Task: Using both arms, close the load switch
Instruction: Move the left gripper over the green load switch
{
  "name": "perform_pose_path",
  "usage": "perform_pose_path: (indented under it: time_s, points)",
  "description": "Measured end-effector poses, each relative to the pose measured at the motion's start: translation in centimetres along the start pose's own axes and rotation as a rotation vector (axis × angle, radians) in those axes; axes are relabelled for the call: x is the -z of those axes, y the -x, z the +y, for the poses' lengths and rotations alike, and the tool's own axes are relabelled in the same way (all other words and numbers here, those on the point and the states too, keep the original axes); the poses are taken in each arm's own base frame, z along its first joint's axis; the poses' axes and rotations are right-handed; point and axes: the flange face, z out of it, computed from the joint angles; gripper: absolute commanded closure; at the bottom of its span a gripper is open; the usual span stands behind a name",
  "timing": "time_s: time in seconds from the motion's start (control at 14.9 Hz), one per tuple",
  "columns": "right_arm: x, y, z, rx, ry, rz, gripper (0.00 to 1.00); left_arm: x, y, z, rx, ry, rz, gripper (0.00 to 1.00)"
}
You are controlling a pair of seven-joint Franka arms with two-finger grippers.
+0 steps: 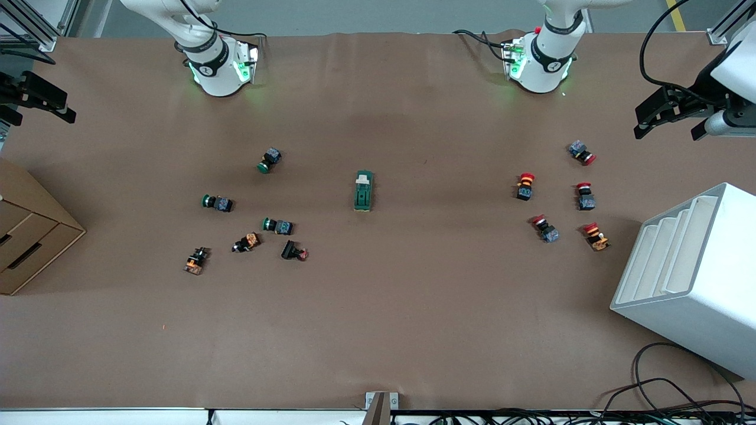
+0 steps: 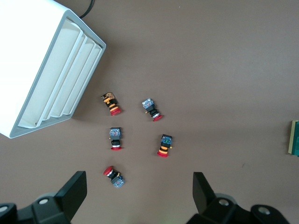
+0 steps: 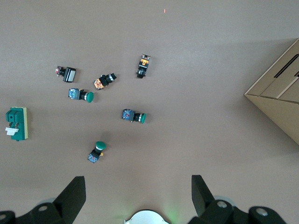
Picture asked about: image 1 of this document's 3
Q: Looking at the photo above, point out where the green terminal block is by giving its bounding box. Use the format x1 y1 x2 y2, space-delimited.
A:
353 170 374 213

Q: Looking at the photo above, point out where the brown cardboard drawer box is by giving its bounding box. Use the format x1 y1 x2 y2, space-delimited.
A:
0 158 87 296

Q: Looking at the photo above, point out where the white stepped storage rack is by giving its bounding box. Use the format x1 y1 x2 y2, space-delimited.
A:
610 182 756 380

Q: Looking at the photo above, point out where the brown paper table mat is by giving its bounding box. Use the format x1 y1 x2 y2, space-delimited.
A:
0 30 756 411

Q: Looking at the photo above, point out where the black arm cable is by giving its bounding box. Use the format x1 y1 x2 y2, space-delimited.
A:
179 0 268 41
639 0 718 93

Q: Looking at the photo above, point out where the aluminium frame profile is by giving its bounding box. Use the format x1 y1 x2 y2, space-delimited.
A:
0 0 81 53
706 0 756 46

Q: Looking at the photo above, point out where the black base cable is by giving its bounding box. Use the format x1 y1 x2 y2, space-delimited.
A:
453 28 516 61

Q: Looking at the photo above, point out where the black looped floor cable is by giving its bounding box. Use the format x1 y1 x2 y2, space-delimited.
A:
601 342 747 415

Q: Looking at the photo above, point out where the black cable bundle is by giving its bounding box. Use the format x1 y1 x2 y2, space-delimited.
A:
391 407 756 425

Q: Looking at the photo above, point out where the aluminium camera post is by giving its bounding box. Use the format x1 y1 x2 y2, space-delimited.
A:
365 391 400 425

